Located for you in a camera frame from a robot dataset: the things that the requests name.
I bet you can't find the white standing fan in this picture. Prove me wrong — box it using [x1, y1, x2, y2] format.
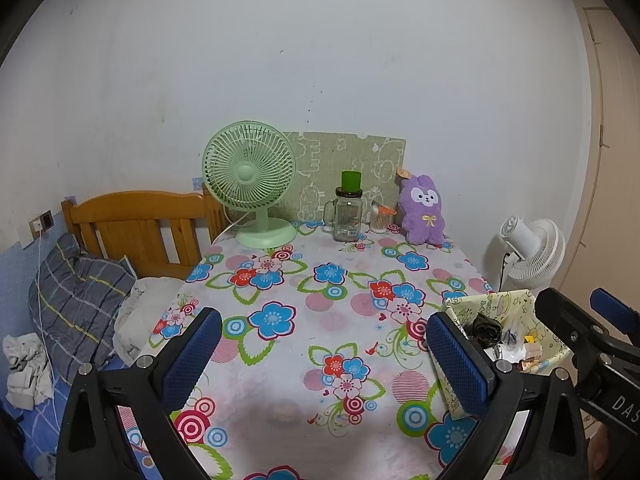
[499, 215, 566, 291]

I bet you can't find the grey plaid pillow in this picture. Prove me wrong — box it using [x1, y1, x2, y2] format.
[28, 235, 137, 386]

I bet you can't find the white blanket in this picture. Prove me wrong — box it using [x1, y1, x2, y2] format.
[114, 276, 186, 366]

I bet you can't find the green patterned board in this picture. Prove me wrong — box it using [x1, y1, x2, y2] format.
[282, 131, 407, 223]

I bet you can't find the glass jar with green lid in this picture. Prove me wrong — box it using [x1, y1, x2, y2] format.
[323, 171, 366, 243]

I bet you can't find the clear swab holder orange lid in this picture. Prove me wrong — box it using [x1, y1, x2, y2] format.
[369, 200, 396, 233]

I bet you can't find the blue bed sheet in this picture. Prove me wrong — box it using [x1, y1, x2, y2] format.
[0, 375, 151, 480]

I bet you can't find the wooden headboard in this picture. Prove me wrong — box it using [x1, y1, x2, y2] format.
[61, 190, 228, 278]

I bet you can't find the wall socket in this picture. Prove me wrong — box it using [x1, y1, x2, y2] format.
[30, 210, 55, 238]

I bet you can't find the floral tablecloth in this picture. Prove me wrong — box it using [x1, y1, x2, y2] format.
[117, 219, 546, 480]

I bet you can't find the yellow patterned box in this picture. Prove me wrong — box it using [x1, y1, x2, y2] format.
[431, 287, 573, 420]

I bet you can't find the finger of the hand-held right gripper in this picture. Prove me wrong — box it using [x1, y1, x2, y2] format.
[589, 287, 640, 348]
[534, 287, 621, 376]

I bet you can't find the purple plush bunny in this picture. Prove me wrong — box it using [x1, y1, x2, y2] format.
[396, 167, 448, 246]

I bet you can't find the white charging cable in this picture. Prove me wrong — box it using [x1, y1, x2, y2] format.
[35, 235, 58, 401]

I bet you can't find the white crumpled cloth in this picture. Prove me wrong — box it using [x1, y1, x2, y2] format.
[2, 332, 53, 408]

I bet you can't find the clear plastic package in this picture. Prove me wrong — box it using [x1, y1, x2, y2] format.
[500, 327, 526, 361]

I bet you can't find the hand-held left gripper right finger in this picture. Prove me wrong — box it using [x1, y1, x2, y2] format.
[425, 311, 586, 480]

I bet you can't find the green desk fan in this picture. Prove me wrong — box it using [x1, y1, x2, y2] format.
[202, 120, 297, 250]

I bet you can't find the beige door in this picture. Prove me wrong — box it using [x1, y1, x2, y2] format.
[560, 0, 640, 311]

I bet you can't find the black sock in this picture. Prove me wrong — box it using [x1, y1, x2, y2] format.
[462, 312, 502, 347]

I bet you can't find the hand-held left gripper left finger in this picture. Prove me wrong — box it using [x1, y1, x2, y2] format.
[56, 307, 223, 480]

